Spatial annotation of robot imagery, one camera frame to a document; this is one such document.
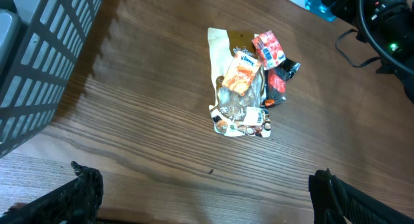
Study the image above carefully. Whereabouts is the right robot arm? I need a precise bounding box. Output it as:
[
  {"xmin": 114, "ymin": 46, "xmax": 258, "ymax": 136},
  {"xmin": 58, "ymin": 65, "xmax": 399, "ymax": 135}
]
[{"xmin": 321, "ymin": 0, "xmax": 413, "ymax": 101}]

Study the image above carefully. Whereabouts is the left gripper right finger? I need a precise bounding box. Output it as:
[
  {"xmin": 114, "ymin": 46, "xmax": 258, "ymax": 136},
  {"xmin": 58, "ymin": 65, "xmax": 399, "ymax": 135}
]
[{"xmin": 309, "ymin": 169, "xmax": 413, "ymax": 224}]

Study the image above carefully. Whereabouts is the orange small box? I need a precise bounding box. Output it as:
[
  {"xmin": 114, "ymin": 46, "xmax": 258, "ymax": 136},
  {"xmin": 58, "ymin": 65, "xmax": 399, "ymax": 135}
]
[{"xmin": 222, "ymin": 51, "xmax": 261, "ymax": 96}]

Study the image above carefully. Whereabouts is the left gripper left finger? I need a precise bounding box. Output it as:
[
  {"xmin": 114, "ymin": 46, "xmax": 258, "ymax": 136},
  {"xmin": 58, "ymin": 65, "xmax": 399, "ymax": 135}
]
[{"xmin": 1, "ymin": 161, "xmax": 104, "ymax": 224}]

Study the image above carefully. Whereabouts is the blue mouthwash bottle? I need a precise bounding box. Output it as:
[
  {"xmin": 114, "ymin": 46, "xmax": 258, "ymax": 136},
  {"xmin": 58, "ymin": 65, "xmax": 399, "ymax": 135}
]
[{"xmin": 305, "ymin": 0, "xmax": 336, "ymax": 22}]

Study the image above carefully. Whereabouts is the red small packet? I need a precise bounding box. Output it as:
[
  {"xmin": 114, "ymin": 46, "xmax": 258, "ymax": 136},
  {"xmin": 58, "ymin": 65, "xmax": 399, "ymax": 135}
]
[{"xmin": 261, "ymin": 58, "xmax": 301, "ymax": 108}]

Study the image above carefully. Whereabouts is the right black cable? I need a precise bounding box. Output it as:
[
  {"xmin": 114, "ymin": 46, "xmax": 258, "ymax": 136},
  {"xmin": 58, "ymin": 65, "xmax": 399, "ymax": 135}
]
[{"xmin": 334, "ymin": 0, "xmax": 414, "ymax": 76}]

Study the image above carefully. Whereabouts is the grey plastic shopping basket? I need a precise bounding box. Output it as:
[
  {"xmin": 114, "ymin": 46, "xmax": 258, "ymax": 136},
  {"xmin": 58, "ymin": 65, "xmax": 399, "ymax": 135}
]
[{"xmin": 1, "ymin": 0, "xmax": 103, "ymax": 156}]

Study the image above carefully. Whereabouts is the red white tissue pack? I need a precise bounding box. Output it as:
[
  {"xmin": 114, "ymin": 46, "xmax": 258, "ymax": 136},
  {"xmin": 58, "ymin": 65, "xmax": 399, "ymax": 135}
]
[{"xmin": 252, "ymin": 30, "xmax": 287, "ymax": 71}]

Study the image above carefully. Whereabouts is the beige snack pouch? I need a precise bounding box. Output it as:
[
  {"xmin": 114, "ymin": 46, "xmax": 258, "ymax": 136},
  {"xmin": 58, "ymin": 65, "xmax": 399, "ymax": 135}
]
[{"xmin": 208, "ymin": 27, "xmax": 272, "ymax": 138}]

